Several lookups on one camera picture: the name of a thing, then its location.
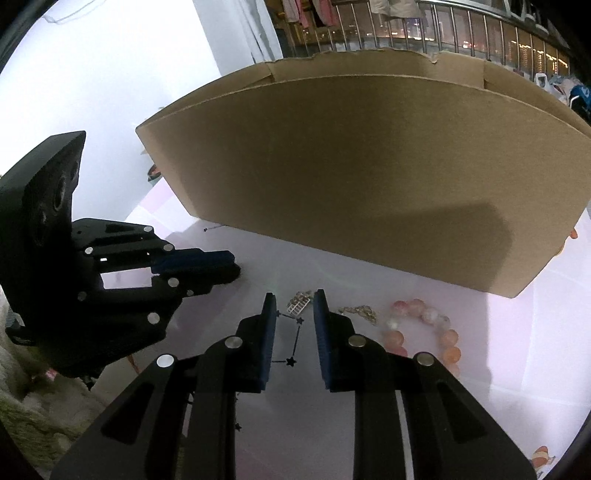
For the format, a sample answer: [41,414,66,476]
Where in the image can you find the blue bag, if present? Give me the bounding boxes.
[568,84,591,117]

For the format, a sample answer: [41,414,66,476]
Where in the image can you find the red hanging clothes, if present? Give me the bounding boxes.
[281,0,341,29]

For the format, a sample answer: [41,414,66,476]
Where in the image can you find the person's fleecy garment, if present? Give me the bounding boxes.
[0,295,108,464]

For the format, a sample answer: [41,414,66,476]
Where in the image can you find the gold chain piece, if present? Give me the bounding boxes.
[338,304,378,326]

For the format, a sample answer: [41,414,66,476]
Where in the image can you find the beige puffer jacket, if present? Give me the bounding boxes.
[368,0,417,20]

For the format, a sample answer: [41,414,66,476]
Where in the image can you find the white plastic carrier bag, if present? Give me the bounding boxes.
[534,73,570,103]

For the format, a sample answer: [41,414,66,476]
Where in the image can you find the pink bead bracelet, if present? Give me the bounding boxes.
[379,298,462,377]

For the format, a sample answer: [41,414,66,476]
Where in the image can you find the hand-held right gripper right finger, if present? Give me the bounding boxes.
[314,289,537,480]

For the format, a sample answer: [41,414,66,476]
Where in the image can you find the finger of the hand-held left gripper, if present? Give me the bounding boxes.
[80,264,243,325]
[68,218,235,275]

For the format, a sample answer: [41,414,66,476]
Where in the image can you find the silver charm chain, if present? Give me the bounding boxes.
[287,290,315,315]

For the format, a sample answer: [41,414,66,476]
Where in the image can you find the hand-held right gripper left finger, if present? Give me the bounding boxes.
[50,292,279,480]

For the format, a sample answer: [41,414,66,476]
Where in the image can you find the metal balcony railing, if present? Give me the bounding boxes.
[277,0,575,80]

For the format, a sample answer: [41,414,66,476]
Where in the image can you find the large cardboard box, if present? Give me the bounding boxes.
[135,47,591,300]

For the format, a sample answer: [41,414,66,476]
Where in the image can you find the white curtain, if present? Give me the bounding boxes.
[249,0,286,64]

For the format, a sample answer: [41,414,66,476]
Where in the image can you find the pink printed tablecloth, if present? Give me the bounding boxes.
[124,178,591,480]

